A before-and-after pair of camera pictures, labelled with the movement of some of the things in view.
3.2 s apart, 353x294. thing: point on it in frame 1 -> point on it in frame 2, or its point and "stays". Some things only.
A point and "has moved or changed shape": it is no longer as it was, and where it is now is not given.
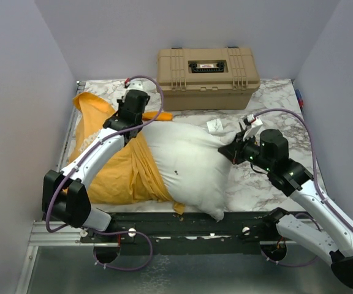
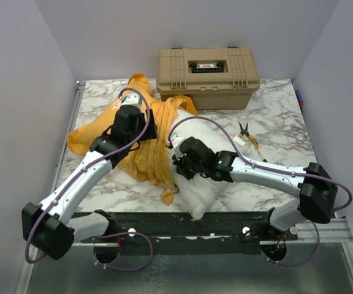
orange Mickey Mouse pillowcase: x=131 y=174 -> x=152 y=160
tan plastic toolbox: x=209 y=78 stays
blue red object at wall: x=299 y=100 stays
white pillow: x=197 y=173 has moved or changed shape
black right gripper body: x=247 y=149 -> x=187 y=168
